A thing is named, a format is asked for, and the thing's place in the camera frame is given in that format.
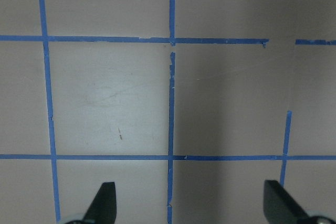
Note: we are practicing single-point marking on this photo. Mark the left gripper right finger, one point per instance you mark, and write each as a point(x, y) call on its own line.
point(279, 206)

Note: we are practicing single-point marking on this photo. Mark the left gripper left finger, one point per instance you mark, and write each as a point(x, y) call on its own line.
point(103, 208)

